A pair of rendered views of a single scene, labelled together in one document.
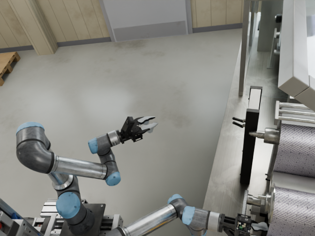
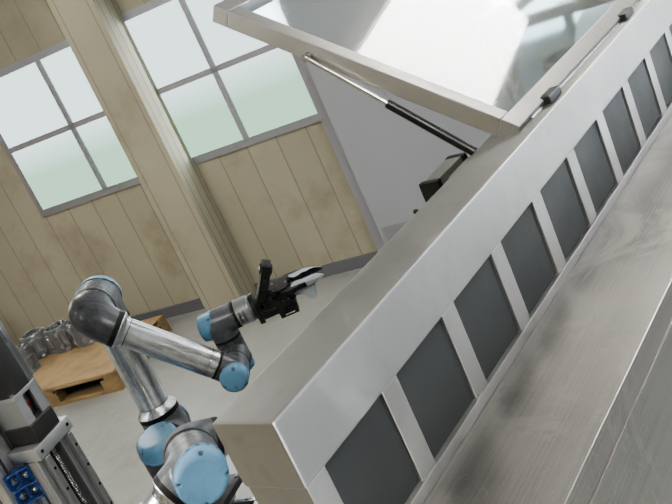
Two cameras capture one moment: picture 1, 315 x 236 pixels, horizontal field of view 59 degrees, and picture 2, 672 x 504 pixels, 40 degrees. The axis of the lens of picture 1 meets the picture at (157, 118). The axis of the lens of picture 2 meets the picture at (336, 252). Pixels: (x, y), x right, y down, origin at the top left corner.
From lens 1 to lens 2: 1.41 m
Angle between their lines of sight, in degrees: 29
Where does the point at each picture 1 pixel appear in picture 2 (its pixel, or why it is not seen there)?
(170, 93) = not seen: hidden behind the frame
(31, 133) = (94, 283)
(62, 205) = (146, 440)
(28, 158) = (82, 310)
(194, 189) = not seen: outside the picture
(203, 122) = not seen: hidden behind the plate
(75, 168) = (159, 340)
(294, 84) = (218, 12)
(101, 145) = (218, 320)
